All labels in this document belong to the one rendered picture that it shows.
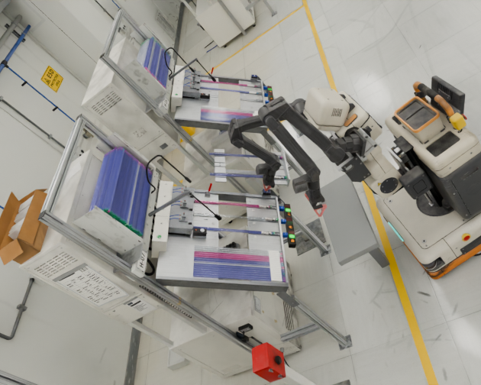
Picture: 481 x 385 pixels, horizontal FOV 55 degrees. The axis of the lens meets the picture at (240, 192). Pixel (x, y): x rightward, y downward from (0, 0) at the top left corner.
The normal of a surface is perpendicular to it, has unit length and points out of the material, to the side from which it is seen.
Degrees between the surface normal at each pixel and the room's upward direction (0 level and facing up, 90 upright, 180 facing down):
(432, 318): 0
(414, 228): 0
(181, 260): 45
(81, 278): 87
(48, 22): 90
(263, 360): 0
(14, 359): 90
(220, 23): 90
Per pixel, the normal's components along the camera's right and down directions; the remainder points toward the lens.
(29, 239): 0.69, -0.57
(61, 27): 0.04, 0.69
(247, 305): -0.59, -0.57
